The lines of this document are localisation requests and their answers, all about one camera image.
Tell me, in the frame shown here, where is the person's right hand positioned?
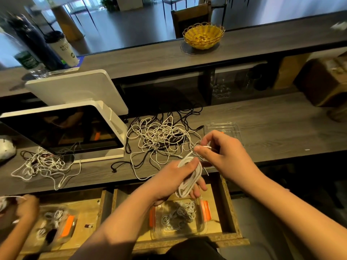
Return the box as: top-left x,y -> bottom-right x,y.
193,130 -> 264,188

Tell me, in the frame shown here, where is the person's left hand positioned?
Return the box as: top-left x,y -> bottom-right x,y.
140,155 -> 208,207

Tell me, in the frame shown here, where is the clear container drawer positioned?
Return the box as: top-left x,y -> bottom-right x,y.
149,195 -> 213,239
22,205 -> 77,250

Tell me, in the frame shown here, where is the another person's forearm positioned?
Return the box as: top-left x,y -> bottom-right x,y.
0,219 -> 34,260

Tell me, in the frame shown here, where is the person's right forearm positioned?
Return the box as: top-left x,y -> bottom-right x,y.
244,170 -> 347,260

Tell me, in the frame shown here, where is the person's left forearm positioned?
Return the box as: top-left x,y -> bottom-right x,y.
70,192 -> 159,260

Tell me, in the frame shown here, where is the brown cardboard box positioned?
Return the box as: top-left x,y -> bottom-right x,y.
301,54 -> 347,107

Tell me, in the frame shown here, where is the wooden drawer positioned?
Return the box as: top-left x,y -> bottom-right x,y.
111,173 -> 250,252
16,189 -> 114,260

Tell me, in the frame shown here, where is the flat cardboard sheet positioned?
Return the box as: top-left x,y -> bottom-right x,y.
274,53 -> 311,90

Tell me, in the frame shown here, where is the white touchscreen monitor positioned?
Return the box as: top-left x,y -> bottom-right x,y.
0,101 -> 129,163

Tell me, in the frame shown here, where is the yellow woven basket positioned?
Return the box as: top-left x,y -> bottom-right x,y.
182,22 -> 227,50

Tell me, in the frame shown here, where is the white customer display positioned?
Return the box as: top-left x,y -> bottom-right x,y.
25,69 -> 130,116

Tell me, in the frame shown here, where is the grey wooden bar counter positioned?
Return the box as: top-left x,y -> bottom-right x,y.
0,10 -> 347,98

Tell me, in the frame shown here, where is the brown wooden chair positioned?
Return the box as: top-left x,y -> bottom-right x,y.
171,3 -> 213,39

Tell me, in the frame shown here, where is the white headset device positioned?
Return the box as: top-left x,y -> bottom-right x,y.
0,137 -> 17,163

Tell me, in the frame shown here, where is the white paper coffee cup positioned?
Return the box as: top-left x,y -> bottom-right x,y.
44,31 -> 80,68

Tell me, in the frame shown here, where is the clear plastic water bottle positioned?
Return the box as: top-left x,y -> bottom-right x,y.
0,27 -> 48,78

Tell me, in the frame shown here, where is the black thermos bottle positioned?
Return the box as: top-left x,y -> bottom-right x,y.
8,16 -> 66,72

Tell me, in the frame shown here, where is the green potted plant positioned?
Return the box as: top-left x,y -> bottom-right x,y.
100,0 -> 118,12

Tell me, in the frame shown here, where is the round wooden table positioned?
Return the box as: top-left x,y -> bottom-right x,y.
33,0 -> 85,43

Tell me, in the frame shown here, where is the clear lid orange handle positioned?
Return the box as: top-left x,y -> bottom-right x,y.
204,122 -> 243,143

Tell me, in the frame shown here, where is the black cable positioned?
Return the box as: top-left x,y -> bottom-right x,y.
111,157 -> 143,174

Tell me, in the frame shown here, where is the bundle of black cables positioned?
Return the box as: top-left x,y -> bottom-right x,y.
163,108 -> 205,133

